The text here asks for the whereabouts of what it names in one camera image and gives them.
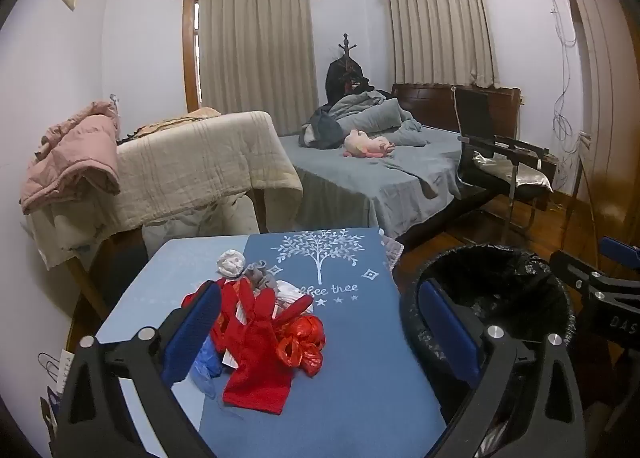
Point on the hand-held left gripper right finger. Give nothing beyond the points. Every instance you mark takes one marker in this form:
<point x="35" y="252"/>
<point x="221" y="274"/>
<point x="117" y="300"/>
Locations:
<point x="450" y="333"/>

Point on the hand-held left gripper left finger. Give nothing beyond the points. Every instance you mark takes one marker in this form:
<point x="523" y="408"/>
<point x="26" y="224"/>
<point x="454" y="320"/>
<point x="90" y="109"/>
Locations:
<point x="192" y="333"/>

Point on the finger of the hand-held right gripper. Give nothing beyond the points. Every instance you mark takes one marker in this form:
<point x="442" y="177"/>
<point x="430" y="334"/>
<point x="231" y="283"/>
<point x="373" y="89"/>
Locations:
<point x="620" y="249"/>
<point x="575" y="273"/>

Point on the black lined trash bin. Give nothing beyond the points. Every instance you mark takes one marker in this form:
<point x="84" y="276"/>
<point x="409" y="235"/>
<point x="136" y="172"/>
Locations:
<point x="500" y="283"/>

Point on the cream paper ball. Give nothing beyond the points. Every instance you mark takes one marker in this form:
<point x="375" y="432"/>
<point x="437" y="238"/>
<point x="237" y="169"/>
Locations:
<point x="230" y="263"/>

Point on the white tissue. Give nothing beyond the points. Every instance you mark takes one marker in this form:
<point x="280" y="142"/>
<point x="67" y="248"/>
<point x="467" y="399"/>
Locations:
<point x="291" y="294"/>

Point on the blue plastic bag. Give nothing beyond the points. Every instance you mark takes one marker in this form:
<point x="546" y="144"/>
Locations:
<point x="205" y="368"/>

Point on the white paper scrap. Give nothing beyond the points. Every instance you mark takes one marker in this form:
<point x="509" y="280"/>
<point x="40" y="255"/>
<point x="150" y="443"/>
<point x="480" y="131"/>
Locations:
<point x="229" y="359"/>

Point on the red fabric glove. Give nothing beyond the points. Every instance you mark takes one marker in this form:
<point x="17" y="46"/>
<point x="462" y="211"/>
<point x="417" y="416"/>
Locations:
<point x="255" y="368"/>

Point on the grey crumpled cloth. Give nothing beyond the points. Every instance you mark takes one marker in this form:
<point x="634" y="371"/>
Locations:
<point x="260" y="275"/>

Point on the grey quilted pad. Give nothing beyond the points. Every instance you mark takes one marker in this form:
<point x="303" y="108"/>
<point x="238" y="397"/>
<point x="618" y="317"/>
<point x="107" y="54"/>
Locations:
<point x="392" y="250"/>

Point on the blue tree-print table cover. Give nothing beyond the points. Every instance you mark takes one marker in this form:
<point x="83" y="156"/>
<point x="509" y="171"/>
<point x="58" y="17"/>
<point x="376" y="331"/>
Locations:
<point x="350" y="363"/>

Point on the pale grey pillow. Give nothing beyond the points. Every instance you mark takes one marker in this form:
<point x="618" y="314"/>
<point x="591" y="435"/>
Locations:
<point x="200" y="228"/>

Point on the red plastic bag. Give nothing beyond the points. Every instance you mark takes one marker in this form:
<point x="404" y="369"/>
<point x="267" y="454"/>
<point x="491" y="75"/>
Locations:
<point x="305" y="338"/>

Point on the silver cushion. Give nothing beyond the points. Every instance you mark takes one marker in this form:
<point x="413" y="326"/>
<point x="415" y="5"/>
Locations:
<point x="510" y="171"/>

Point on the white paper bag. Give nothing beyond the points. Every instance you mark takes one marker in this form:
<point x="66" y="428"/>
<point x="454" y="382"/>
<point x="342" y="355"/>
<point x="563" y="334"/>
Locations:
<point x="64" y="373"/>

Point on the white floral quilt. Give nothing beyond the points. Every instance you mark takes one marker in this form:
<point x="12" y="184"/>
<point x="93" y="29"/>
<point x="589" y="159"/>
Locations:
<point x="75" y="233"/>

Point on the wooden wardrobe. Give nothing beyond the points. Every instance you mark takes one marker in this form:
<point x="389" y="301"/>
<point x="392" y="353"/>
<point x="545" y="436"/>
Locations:
<point x="600" y="88"/>

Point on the beige blanket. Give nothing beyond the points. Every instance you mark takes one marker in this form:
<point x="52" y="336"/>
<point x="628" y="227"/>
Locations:
<point x="200" y="158"/>

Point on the bed with grey sheet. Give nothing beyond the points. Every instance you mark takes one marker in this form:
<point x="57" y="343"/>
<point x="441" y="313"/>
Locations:
<point x="360" y="178"/>

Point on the black office chair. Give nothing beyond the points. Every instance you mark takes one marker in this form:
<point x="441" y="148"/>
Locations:
<point x="472" y="113"/>

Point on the pink plush toy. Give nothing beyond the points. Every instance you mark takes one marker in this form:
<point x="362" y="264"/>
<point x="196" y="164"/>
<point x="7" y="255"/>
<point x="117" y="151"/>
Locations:
<point x="365" y="143"/>

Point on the brown patterned cloth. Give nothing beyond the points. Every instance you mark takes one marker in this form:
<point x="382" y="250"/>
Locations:
<point x="165" y="123"/>

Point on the pink padded jacket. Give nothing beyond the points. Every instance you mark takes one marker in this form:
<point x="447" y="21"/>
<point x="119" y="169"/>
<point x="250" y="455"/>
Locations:
<point x="75" y="153"/>

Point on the dark wooden headboard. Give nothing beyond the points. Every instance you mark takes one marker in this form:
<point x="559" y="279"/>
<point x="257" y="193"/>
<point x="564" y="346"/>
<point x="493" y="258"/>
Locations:
<point x="430" y="103"/>

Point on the grey duvet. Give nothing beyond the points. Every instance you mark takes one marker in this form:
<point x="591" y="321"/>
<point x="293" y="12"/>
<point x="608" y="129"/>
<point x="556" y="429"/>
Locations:
<point x="375" y="113"/>

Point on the dark grey garment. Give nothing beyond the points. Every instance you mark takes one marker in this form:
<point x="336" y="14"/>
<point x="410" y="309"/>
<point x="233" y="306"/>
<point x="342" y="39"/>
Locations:
<point x="325" y="131"/>

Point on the black coat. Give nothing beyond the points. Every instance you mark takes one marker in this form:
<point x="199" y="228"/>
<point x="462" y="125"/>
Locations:
<point x="342" y="81"/>

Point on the narrow beige curtain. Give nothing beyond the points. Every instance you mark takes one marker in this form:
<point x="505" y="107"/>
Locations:
<point x="440" y="33"/>

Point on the wide beige curtain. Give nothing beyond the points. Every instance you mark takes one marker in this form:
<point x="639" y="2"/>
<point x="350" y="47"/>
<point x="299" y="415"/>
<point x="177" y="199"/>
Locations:
<point x="255" y="58"/>

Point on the wooden coat rack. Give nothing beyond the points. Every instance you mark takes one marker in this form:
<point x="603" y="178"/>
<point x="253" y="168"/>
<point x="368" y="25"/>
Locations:
<point x="345" y="46"/>

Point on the wooden furniture frame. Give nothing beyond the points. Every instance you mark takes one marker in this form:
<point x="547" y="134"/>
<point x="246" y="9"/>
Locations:
<point x="87" y="283"/>

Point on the wooden window frame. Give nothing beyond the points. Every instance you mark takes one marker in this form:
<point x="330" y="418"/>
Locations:
<point x="190" y="53"/>

